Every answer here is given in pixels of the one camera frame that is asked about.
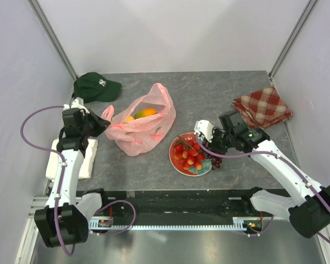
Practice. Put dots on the yellow fake lemon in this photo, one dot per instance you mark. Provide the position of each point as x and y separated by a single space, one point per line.
129 119

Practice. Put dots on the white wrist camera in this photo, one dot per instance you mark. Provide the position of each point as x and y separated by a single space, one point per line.
204 130
77 103

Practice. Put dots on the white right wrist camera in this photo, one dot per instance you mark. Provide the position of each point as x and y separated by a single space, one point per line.
204 130

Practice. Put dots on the pink plastic bag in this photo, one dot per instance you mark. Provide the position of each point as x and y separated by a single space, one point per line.
143 134

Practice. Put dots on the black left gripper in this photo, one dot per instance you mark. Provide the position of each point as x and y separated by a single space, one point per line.
102 125

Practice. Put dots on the red fake cherry bunch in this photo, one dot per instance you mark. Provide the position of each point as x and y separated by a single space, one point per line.
188 153

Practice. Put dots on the aluminium frame rail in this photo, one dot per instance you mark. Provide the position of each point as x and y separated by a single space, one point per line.
39 206

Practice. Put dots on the red and teal floral plate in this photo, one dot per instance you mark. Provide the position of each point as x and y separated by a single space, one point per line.
207 163

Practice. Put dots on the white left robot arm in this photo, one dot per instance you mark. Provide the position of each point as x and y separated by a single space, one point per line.
64 220

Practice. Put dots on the dark green baseball cap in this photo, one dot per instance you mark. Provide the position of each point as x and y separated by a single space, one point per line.
93 87

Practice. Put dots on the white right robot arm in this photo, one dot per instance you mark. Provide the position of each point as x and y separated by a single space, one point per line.
299 186

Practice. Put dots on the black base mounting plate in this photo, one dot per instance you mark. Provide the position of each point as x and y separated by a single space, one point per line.
221 203

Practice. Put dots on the aluminium corner post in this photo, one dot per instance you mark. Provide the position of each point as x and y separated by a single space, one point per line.
304 16
43 19

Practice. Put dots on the left aluminium corner post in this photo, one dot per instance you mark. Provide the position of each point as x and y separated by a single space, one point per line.
43 19

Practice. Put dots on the yellow fake mango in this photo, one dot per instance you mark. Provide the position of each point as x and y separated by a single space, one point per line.
145 113

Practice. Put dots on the right aluminium corner post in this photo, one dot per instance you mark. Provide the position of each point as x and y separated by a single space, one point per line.
304 16

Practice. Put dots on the dark red fake grape bunch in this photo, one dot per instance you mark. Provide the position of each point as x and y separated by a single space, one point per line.
215 161

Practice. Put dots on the red plaid folded cloth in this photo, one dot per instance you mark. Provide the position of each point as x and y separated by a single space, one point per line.
263 108

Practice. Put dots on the white folded towel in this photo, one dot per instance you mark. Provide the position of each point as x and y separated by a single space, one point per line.
86 168

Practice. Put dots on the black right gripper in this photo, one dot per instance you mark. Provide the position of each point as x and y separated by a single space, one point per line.
213 145

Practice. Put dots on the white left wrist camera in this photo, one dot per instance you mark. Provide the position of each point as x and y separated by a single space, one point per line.
77 103

